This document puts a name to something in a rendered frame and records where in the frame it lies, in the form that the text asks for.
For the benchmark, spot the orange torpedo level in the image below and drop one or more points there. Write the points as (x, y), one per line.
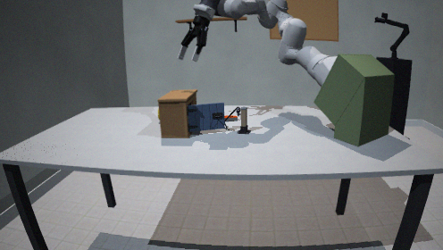
(231, 118)

